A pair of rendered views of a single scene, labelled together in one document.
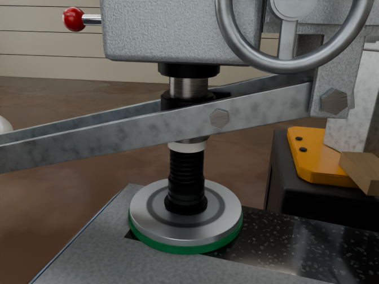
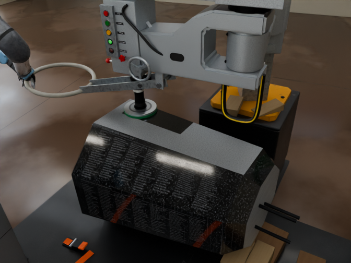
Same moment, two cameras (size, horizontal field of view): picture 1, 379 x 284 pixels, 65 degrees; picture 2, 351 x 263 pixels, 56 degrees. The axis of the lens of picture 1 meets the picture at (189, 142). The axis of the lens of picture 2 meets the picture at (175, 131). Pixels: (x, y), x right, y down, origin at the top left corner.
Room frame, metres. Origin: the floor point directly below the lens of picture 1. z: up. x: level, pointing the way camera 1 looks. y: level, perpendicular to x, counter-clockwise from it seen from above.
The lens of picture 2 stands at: (-1.21, -0.84, 1.99)
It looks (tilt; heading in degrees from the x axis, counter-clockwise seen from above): 35 degrees down; 20
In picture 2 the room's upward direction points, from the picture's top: 2 degrees counter-clockwise
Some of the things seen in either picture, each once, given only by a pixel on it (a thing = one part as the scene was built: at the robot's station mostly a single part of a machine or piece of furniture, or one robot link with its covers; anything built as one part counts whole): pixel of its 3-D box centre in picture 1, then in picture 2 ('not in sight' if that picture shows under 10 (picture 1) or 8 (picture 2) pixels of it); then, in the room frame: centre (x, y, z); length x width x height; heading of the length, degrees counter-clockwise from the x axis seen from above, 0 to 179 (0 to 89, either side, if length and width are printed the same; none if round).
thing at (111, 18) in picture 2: not in sight; (110, 31); (0.39, 0.09, 1.41); 0.08 x 0.03 x 0.28; 83
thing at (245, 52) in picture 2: not in sight; (245, 47); (0.41, -0.65, 1.39); 0.19 x 0.19 x 0.20
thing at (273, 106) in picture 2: not in sight; (267, 107); (0.86, -0.79, 0.80); 0.20 x 0.10 x 0.05; 132
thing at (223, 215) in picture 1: (185, 205); (140, 107); (0.49, 0.00, 0.89); 0.21 x 0.21 x 0.01
